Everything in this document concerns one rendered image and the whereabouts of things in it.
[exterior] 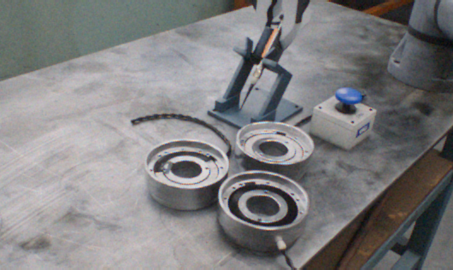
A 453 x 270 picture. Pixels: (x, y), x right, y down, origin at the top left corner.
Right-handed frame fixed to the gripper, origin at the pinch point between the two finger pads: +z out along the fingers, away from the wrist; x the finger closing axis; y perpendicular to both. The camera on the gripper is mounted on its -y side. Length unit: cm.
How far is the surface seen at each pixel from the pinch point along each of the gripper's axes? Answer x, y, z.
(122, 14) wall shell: 147, 92, 57
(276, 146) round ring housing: -10.1, -11.2, 9.8
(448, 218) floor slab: -18, 107, 92
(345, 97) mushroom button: -13.7, 0.1, 4.7
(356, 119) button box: -16.0, 0.4, 7.4
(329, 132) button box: -13.1, -1.6, 10.1
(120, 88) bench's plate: 20.5, -13.7, 11.9
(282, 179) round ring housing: -16.3, -19.0, 8.1
